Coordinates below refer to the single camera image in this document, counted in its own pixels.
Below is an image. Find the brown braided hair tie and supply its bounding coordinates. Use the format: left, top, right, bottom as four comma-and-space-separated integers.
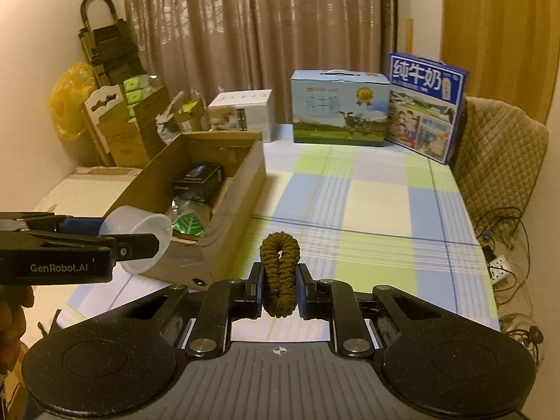
259, 232, 300, 319

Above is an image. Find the golden curtain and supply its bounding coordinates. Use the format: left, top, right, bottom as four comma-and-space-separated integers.
442, 0, 558, 125

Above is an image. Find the black product box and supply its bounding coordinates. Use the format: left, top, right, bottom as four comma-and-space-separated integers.
170, 163, 226, 202

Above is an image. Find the beige quilted chair cover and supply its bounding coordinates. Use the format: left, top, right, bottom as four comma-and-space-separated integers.
453, 96, 550, 252

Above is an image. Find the brown sheer curtain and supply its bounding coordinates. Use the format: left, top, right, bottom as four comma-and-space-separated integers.
121, 0, 399, 114

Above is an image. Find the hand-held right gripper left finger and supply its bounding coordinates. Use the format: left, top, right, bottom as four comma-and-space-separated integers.
103, 262, 265, 357

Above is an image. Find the stack of green packets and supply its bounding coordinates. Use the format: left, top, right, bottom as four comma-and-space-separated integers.
124, 75, 158, 121

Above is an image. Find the crumpled grey plastic bag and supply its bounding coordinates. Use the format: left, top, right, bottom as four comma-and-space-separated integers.
155, 92, 184, 145

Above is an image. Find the dark blue milk carton box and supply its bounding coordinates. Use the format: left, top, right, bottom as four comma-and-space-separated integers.
385, 51, 470, 166

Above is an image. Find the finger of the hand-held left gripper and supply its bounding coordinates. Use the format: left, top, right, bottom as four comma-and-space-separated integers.
0, 230, 161, 264
0, 212, 106, 237

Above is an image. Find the white printed box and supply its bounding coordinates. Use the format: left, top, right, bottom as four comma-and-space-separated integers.
208, 89, 276, 143

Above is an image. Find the long cardboard box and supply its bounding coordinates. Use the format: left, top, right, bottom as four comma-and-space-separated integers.
105, 130, 267, 292

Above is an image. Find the black power cord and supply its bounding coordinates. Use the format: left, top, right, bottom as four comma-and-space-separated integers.
475, 208, 532, 307

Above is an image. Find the light blue milk carton box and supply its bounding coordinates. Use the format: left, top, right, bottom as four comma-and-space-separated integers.
290, 69, 391, 147

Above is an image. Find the white power strip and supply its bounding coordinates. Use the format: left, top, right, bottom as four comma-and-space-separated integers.
488, 256, 512, 287

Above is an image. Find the silver foil pouch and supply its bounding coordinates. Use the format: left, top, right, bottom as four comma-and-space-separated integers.
168, 199, 215, 239

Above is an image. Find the person's left hand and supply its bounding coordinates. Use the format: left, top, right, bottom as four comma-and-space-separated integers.
0, 285, 35, 362

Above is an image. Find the black folding cart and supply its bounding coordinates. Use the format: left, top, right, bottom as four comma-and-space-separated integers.
79, 0, 147, 97

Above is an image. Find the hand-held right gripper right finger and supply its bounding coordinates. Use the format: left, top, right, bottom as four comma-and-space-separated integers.
295, 263, 458, 357

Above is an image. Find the clear plastic cup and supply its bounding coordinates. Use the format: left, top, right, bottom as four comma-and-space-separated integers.
98, 205, 173, 274

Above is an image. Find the yellow plastic bag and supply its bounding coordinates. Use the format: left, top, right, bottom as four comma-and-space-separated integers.
49, 62, 99, 143

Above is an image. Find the open brown carton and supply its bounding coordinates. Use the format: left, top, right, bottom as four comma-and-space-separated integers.
83, 85, 171, 168

